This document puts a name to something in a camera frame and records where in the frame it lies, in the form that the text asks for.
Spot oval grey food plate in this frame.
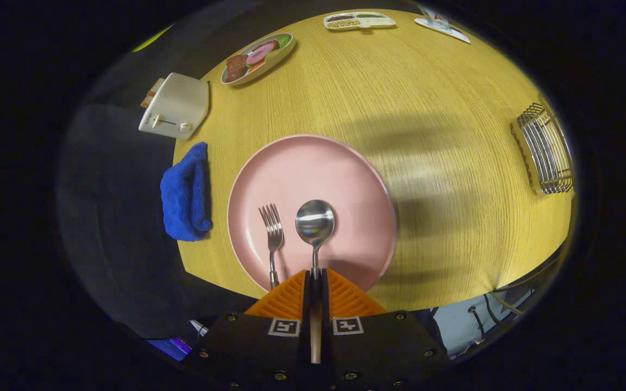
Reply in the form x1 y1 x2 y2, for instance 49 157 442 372
220 33 296 86

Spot white toaster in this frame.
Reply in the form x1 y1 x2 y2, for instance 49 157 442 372
138 72 210 141

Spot white divided dish with beans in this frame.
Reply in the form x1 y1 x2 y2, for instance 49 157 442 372
323 11 397 31

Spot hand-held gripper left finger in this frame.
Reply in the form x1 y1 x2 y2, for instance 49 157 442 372
185 269 314 391

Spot metal spoon with wooden handle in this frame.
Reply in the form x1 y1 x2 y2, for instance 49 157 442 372
295 199 336 364

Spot blue towel cloth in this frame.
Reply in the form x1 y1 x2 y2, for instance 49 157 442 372
160 142 213 242

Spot metal fork with wooden handle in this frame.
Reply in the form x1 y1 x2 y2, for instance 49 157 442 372
259 204 285 290

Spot metal wire rack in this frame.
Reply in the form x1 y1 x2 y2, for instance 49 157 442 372
511 93 574 195

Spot pink round plate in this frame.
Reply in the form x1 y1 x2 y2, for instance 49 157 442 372
227 134 398 294

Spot purple glowing screen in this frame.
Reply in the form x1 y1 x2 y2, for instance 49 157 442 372
146 337 192 362

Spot brown toast slices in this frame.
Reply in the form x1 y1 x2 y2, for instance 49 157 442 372
140 78 166 108

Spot white drink bottle green label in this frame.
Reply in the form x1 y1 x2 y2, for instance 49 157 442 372
419 5 451 30

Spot white square coaster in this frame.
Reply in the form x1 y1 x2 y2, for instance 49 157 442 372
414 16 471 44

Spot green lettuce leaf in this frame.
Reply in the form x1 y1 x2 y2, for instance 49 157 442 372
270 35 292 58

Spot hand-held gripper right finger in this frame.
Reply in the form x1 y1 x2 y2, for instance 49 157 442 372
320 268 450 391

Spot brown meat patty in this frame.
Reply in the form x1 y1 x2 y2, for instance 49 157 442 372
225 54 249 83

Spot pink ham slice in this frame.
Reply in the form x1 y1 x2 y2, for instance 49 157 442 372
246 41 279 66

